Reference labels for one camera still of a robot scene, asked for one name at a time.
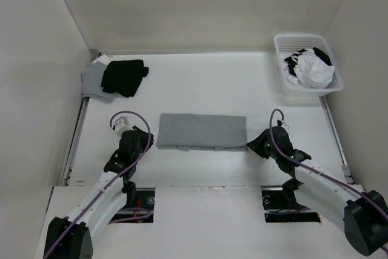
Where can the white tank top in basket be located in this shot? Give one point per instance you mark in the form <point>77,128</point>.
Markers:
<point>311,72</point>

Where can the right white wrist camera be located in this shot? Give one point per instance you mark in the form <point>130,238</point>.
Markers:
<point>281,123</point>

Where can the black tank top in basket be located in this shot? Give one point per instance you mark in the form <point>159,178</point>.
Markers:
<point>292,60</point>

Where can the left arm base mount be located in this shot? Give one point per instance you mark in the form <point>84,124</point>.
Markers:
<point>138,209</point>

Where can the grey tank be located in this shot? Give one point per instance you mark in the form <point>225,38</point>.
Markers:
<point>91,78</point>
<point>186,131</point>

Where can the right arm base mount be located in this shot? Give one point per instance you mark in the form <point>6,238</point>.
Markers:
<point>280,205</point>

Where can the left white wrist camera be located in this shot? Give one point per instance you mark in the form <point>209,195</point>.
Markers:
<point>121,125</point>

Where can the folded black tank top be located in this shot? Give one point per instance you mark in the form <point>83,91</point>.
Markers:
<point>124,77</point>

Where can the folded white tank top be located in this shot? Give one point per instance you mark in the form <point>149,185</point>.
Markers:
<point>103,59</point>

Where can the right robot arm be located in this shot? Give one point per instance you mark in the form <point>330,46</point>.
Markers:
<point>362,216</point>

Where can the folded grey tank top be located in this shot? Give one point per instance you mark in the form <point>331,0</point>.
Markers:
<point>91,78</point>

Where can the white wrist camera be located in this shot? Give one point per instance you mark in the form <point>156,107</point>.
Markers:
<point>281,123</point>
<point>121,125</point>

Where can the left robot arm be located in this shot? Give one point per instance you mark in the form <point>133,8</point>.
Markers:
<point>74,235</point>

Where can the white plastic laundry basket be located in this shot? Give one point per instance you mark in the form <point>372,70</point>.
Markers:
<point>285,44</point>

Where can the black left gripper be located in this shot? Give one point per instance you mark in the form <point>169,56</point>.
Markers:
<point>145,138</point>

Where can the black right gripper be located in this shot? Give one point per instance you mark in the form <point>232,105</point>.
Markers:
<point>256,144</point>

